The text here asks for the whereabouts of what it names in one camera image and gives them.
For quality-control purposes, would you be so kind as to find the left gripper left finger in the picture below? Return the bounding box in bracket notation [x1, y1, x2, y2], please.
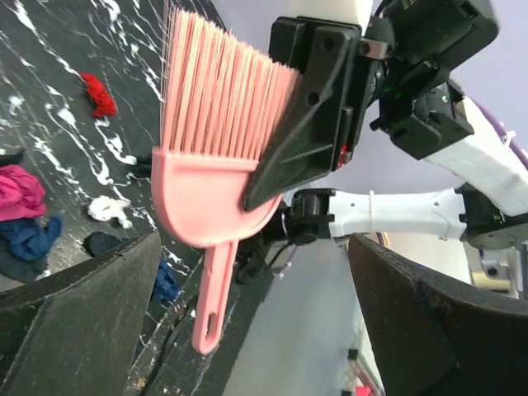
[1, 232, 161, 395]

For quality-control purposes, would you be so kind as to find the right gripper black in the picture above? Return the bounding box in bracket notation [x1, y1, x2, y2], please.
[243, 16, 392, 211]

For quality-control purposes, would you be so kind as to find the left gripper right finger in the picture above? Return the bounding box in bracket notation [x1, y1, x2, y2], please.
[348, 234, 527, 395]

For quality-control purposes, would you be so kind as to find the pink hand brush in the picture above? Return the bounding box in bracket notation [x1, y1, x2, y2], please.
[151, 6, 299, 354]

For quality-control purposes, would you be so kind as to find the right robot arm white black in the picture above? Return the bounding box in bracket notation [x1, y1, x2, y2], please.
[243, 1, 527, 250]

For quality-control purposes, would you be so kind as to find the black scrap centre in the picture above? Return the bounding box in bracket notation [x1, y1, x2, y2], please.
[82, 231, 122, 257]

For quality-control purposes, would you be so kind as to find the navy scrap under magenta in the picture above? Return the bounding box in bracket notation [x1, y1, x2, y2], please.
[1, 216, 63, 261]

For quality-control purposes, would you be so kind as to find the blue scrap front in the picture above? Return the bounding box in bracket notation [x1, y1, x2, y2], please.
[151, 260, 181, 304]

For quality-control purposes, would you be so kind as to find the small white scrap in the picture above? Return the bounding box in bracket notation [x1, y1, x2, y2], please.
[87, 196, 132, 229]

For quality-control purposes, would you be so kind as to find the magenta scrap upper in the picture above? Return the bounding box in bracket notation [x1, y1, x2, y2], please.
[1, 165, 47, 222]

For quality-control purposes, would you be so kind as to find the dark navy scrap right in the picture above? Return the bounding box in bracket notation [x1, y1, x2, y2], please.
[131, 155, 152, 179]

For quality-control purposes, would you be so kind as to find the red paper scrap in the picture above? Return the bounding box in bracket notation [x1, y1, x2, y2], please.
[80, 73, 117, 119]

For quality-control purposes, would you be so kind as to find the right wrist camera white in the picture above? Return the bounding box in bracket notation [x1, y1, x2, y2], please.
[285, 0, 373, 28]

